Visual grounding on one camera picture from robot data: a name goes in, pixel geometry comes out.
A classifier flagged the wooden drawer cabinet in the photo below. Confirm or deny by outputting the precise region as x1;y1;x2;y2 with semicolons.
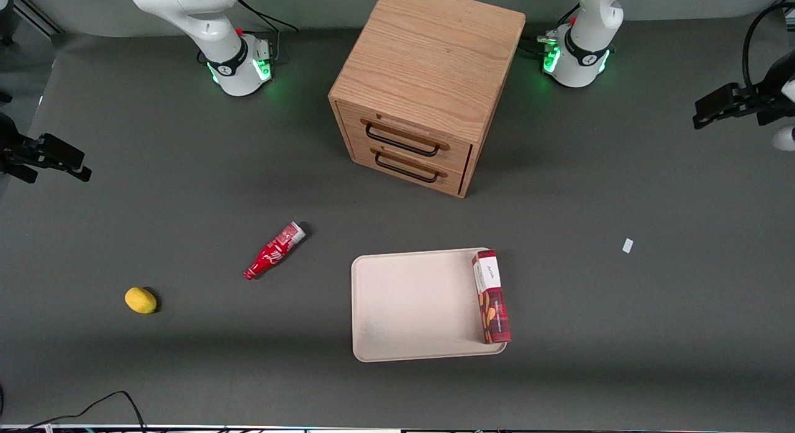
328;0;527;199

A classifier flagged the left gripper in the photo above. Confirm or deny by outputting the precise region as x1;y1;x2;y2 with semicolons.
693;51;795;151

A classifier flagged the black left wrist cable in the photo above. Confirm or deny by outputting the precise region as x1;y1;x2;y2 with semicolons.
742;1;795;98

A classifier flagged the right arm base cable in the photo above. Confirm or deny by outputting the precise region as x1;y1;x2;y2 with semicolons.
236;0;300;67

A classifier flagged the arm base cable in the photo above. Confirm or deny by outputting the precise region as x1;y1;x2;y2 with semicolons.
520;4;581;56
236;0;300;67

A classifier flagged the black drawer handle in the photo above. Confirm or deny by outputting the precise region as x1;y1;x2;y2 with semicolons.
365;122;440;157
375;150;439;184

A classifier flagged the black loose table cable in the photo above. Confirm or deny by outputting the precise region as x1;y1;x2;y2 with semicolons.
0;391;147;433

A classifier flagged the left arm base cable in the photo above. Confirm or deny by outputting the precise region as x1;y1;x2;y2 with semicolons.
520;4;581;56

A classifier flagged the wooden drawer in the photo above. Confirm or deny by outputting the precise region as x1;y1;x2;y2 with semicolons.
335;101;474;173
350;140;466;196

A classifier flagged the red cookie box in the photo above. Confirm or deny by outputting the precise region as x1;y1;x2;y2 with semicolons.
471;250;512;345

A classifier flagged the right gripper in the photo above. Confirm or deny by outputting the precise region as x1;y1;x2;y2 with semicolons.
0;113;93;184

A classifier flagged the cream rectangular tray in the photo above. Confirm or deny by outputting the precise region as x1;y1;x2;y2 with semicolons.
351;247;507;363

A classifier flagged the dark metal rail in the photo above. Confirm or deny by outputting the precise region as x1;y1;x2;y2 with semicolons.
11;0;64;36

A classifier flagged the red cola bottle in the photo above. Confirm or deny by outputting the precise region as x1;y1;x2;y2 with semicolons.
243;221;307;281

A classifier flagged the yellow lemon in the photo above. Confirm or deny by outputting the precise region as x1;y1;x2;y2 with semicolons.
124;287;158;314

